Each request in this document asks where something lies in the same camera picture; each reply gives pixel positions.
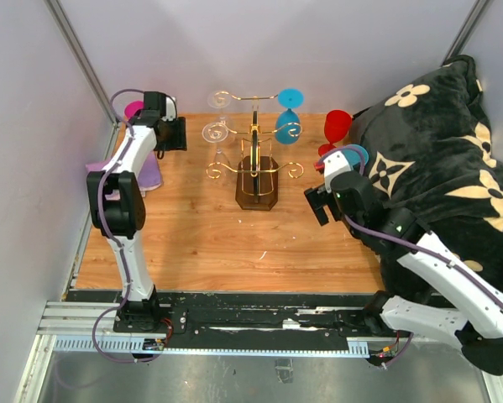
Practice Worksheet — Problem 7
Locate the blue wine glass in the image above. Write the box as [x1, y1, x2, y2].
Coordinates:
[275, 88, 304, 145]
[341, 144, 369, 174]

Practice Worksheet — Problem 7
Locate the purple cloth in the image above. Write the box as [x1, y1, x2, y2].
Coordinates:
[85, 152, 164, 201]

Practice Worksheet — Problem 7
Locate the red wine glass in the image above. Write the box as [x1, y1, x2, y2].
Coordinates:
[317, 109, 353, 156]

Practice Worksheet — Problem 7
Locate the pink wine glass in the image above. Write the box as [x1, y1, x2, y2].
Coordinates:
[124, 100, 144, 122]

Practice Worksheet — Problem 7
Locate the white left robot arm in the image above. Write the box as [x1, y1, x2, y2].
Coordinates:
[86, 90, 187, 332]

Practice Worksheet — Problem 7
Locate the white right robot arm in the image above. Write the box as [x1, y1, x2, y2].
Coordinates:
[304, 171, 503, 375]

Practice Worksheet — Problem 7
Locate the front clear wine glass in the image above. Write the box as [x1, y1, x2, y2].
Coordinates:
[202, 122, 232, 180]

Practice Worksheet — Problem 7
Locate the clear wine glass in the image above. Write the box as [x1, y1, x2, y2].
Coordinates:
[202, 122, 232, 180]
[207, 91, 233, 128]

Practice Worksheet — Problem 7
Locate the rear clear wine glass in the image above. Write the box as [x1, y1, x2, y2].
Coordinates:
[207, 91, 233, 128]

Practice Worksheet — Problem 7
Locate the black floral blanket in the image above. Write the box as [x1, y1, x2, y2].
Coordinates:
[349, 55, 503, 292]

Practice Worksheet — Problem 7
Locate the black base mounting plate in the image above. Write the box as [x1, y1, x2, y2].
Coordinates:
[113, 292, 398, 353]

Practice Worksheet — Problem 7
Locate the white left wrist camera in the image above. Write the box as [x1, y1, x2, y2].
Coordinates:
[163, 96, 178, 122]

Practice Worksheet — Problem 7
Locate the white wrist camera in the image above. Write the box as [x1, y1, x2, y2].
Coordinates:
[163, 96, 178, 122]
[315, 151, 353, 193]

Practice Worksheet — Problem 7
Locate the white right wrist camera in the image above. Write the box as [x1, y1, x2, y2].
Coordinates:
[315, 151, 353, 193]

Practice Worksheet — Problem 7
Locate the gold wire wine glass rack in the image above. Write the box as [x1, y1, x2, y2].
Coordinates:
[227, 91, 304, 211]

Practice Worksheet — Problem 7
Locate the left aluminium frame post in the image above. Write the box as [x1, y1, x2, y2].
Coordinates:
[43, 0, 116, 123]

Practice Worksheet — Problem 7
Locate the aluminium frame post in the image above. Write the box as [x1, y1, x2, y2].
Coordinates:
[441, 0, 495, 65]
[43, 0, 116, 123]

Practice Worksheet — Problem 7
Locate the right aluminium frame post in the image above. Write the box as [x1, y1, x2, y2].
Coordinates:
[441, 0, 495, 65]

